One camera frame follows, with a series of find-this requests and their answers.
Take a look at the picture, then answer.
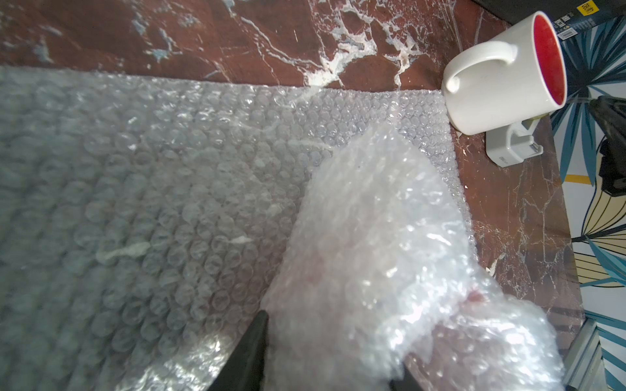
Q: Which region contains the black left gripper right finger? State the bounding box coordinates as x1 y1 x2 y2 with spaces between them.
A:
389 366 422 391

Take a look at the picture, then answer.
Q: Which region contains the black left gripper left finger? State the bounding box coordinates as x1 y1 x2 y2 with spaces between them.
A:
207 311 269 391

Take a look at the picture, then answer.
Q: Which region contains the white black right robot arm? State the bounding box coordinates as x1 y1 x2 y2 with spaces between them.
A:
590 95 625 197

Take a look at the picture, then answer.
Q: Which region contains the white mug red inside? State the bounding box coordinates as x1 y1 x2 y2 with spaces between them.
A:
441 11 567 135

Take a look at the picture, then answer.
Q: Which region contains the yellow black plastic toolbox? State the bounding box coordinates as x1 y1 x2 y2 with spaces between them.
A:
474 0 625 41

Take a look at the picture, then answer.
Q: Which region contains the aluminium front frame rail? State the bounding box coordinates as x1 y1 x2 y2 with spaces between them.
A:
563 319 609 391

